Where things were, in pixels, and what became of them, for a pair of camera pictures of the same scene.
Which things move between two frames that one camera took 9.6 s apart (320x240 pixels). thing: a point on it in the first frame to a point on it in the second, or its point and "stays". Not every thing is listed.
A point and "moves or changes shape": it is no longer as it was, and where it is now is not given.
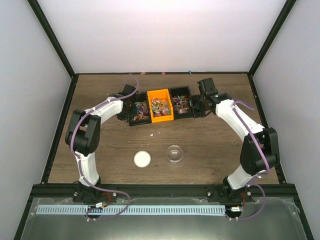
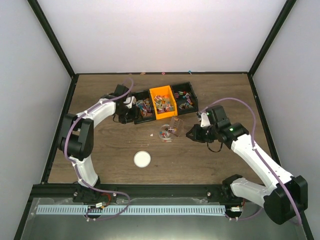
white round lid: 142,159 stays
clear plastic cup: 174,154 to 165,133
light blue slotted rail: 130,209 stays
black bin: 142,116 moves or changes shape
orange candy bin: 160,105 moves or changes shape
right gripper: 194,98 to 196,137
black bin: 181,102 moves or changes shape
